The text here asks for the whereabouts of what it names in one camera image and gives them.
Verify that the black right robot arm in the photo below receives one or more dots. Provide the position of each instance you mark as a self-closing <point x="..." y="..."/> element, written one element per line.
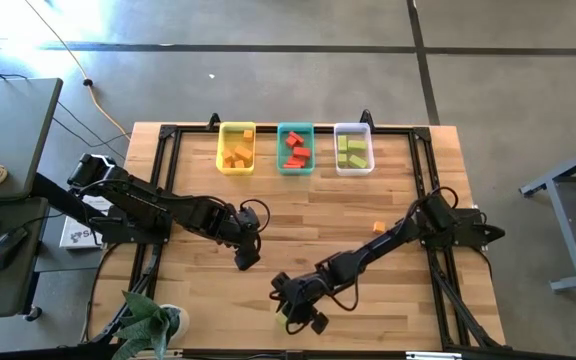
<point x="383" y="242"/>

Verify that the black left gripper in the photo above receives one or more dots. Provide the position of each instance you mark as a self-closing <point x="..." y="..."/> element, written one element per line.
<point x="240" y="227"/>

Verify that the green leafy plant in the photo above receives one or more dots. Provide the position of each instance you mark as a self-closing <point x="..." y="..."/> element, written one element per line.
<point x="143" y="325"/>

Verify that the white plant pot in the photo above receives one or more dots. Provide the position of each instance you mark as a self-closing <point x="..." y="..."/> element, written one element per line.
<point x="182" y="322"/>

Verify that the black caster wheel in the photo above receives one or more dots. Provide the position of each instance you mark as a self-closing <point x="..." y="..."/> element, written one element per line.
<point x="33" y="314"/>

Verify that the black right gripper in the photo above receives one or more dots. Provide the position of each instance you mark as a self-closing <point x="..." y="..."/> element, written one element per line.
<point x="300" y="297"/>

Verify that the black desk support bar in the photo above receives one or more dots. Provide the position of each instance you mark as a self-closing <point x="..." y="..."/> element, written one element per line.
<point x="50" y="192"/>

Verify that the yellow plastic bin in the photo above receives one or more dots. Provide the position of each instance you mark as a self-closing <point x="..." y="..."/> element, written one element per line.
<point x="235" y="171"/>

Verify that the white printed box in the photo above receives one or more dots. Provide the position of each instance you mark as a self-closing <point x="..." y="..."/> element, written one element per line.
<point x="75" y="235"/>

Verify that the silver label plate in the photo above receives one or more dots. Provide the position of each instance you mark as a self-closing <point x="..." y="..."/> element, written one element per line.
<point x="433" y="356"/>

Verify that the black aluminium frame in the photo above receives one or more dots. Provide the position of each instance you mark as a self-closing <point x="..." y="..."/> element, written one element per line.
<point x="393" y="131"/>

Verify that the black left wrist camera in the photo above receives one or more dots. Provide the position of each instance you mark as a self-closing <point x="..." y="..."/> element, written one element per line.
<point x="247" y="260"/>

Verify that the black computer mouse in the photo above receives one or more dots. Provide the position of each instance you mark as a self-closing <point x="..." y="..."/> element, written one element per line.
<point x="5" y="247"/>

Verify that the clear plastic bin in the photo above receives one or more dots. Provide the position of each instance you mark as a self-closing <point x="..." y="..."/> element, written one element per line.
<point x="353" y="173"/>

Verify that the teal plastic bin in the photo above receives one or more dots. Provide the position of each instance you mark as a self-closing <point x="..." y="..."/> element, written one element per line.
<point x="295" y="172"/>

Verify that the light grey desk top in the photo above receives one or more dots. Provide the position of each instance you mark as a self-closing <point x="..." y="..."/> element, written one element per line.
<point x="8" y="125"/>

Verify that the orange rectangular block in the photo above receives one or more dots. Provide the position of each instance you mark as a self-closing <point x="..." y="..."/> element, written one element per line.
<point x="228" y="154"/>

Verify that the small green block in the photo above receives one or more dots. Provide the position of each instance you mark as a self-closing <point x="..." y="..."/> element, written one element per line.
<point x="342" y="159"/>

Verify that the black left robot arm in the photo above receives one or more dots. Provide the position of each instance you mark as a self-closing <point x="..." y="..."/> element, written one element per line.
<point x="158" y="202"/>

